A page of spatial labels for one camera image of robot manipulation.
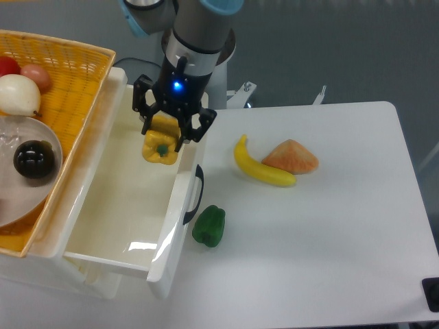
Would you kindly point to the grey round plate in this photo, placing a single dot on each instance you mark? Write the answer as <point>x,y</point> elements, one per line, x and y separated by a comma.
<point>19,195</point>

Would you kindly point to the dark purple eggplant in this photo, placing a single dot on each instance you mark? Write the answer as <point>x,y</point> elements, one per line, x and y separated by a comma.
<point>34,159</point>

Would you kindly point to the orange fruit wedge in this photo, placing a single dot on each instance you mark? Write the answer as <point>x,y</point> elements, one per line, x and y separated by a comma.
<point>291,157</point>

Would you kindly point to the open white upper drawer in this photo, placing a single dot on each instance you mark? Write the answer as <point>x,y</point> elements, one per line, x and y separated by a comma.
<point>131,222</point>

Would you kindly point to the clear plastic wrap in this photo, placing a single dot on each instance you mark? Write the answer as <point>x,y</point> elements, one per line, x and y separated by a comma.
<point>10,134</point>

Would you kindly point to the yellow banana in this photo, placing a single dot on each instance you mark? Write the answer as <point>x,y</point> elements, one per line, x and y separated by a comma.
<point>259,171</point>

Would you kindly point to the white table clamp bracket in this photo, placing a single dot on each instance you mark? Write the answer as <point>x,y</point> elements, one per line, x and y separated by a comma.
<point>320,96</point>

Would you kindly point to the white onion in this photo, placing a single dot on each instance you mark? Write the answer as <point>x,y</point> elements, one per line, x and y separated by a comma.
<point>19,96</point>

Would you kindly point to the green bell pepper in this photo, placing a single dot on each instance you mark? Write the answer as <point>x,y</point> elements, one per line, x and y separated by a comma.
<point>209,226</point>

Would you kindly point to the black corner object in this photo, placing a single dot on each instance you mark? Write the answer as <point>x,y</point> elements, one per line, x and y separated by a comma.
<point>431,291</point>

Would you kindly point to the yellow bell pepper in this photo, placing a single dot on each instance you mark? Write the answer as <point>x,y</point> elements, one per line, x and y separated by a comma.
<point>161,140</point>

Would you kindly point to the white drawer cabinet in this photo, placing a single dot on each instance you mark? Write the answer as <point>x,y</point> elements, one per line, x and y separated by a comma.
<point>47,263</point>

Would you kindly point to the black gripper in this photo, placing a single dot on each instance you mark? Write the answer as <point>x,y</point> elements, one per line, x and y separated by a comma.
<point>179,95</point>

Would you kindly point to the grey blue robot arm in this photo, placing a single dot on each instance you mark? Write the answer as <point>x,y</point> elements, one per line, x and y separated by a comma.
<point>198,33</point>

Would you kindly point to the yellow woven basket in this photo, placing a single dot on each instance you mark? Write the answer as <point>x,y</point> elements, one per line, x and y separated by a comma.
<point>78,72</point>

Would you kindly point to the dark blue drawer handle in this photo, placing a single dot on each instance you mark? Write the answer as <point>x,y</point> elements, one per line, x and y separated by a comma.
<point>198,189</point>

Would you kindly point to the red tomato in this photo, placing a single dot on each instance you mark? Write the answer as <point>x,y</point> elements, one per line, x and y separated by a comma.
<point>9,66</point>

